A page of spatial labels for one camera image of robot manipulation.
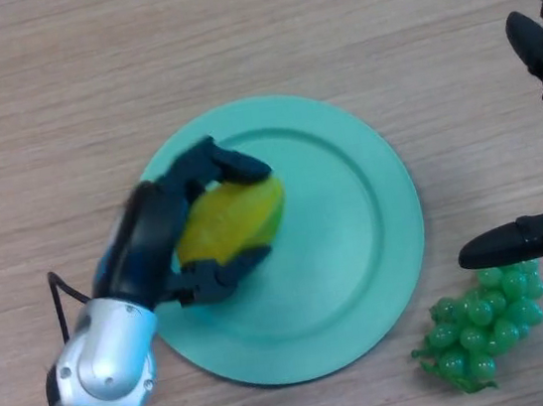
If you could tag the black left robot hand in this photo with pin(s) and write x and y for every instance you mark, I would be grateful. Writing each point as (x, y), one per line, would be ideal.
(142, 250)

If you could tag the yellow starfruit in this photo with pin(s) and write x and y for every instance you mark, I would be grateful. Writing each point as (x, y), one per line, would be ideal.
(234, 220)

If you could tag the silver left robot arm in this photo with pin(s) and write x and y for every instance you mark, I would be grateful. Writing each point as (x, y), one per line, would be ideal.
(101, 355)

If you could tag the green round plate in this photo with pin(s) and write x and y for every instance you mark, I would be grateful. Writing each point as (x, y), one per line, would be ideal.
(338, 254)

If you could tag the green grape bunch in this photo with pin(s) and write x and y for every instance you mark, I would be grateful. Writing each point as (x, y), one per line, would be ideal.
(483, 330)

